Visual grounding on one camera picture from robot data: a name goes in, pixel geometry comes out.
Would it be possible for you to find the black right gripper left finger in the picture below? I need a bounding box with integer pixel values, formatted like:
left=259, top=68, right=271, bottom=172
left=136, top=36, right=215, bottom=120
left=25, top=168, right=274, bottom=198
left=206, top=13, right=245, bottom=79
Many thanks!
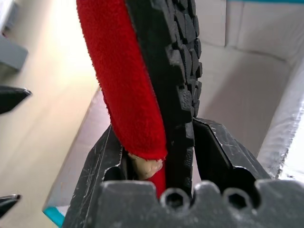
left=62, top=124, right=133, bottom=228

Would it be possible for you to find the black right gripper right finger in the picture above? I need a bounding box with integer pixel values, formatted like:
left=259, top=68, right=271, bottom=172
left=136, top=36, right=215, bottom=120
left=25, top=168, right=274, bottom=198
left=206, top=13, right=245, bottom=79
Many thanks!
left=192, top=117, right=272, bottom=189

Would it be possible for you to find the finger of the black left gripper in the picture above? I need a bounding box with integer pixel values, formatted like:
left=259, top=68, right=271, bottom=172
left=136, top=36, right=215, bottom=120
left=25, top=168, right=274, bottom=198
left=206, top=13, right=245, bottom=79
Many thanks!
left=0, top=194, right=22, bottom=210
left=0, top=86, right=33, bottom=115

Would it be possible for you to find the red slipper with black sole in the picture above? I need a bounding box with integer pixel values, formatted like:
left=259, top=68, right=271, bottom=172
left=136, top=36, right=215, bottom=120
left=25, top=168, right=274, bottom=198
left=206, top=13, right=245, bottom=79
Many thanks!
left=76, top=0, right=204, bottom=198

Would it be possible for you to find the white shoebox with teal outside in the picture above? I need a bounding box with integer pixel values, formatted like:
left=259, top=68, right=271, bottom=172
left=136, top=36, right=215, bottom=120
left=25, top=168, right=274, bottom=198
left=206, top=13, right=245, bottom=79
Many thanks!
left=42, top=0, right=304, bottom=225

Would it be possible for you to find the grey box-shaped object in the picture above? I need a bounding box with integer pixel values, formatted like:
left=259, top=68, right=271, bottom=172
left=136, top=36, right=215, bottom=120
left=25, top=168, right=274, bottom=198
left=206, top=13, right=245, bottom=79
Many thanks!
left=0, top=35, right=29, bottom=75

